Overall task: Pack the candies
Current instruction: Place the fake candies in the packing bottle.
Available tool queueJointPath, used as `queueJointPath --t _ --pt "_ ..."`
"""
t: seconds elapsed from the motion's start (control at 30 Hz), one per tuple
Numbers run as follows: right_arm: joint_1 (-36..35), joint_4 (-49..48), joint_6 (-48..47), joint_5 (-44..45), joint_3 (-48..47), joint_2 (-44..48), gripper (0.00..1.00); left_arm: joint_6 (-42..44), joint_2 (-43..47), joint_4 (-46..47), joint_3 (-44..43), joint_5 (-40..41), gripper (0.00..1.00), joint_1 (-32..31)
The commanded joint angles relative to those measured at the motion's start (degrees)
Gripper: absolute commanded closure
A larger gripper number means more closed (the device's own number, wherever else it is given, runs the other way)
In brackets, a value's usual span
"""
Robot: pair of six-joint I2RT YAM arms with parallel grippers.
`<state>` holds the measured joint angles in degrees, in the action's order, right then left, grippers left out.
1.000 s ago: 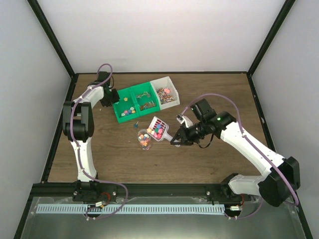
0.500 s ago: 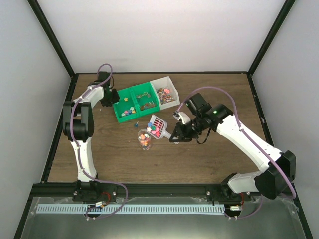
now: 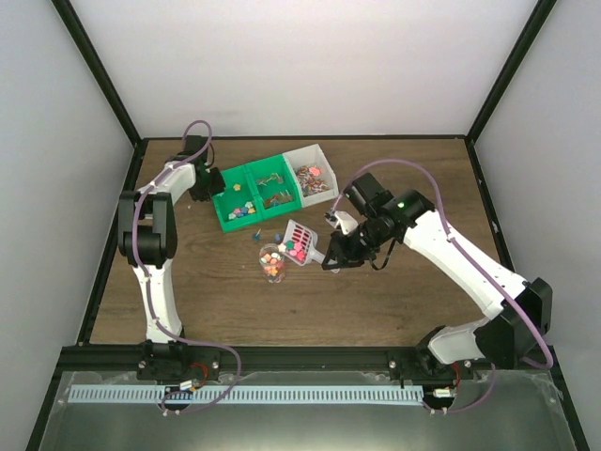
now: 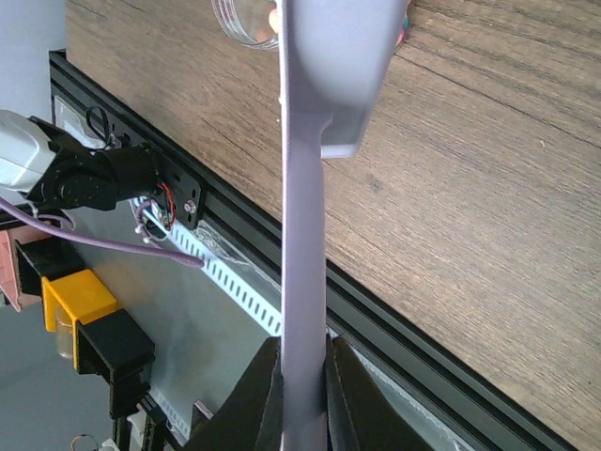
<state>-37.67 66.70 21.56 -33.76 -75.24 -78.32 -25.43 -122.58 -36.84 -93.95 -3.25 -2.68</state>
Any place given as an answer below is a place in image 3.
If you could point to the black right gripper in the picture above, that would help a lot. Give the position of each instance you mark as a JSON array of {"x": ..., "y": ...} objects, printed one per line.
[{"x": 344, "y": 254}]

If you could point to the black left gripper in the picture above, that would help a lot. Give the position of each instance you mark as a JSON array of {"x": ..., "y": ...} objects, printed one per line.
[{"x": 217, "y": 188}]

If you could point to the lilac slotted plastic scoop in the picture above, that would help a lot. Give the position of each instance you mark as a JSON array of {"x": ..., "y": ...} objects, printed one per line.
[{"x": 299, "y": 244}]

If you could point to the green bin with square lollipops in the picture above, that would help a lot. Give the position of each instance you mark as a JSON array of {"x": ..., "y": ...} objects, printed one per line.
[{"x": 273, "y": 186}]

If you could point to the green bin with star candies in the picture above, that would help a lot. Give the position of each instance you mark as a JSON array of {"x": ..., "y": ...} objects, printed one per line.
[{"x": 238, "y": 205}]

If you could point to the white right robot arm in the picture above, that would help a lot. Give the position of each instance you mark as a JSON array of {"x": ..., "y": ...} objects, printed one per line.
[{"x": 516, "y": 312}]

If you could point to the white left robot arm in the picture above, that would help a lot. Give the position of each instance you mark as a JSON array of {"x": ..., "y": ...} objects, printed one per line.
[{"x": 147, "y": 238}]

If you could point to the clear plastic jar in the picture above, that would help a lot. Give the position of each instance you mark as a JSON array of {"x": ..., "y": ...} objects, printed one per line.
[{"x": 272, "y": 261}]

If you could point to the white bin with swirl lollipops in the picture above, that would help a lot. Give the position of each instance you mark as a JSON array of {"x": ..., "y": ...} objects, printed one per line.
[{"x": 312, "y": 175}]

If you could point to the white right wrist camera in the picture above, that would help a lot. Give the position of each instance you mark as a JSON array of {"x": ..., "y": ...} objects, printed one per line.
[{"x": 342, "y": 221}]

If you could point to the black front mounting rail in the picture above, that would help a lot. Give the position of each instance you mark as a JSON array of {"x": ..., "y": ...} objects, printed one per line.
[{"x": 174, "y": 362}]

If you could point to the black enclosure frame post left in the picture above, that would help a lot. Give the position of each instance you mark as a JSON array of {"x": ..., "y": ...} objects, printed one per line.
[{"x": 70, "y": 18}]

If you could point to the black enclosure frame post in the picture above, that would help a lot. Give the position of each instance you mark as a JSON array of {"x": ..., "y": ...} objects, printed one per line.
[
  {"x": 70, "y": 18},
  {"x": 520, "y": 49}
]

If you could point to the light blue slotted cable duct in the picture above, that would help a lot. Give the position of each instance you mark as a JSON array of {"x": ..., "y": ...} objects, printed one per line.
[{"x": 276, "y": 395}]

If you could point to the black enclosure frame post right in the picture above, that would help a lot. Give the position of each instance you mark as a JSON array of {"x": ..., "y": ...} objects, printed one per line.
[{"x": 520, "y": 49}]

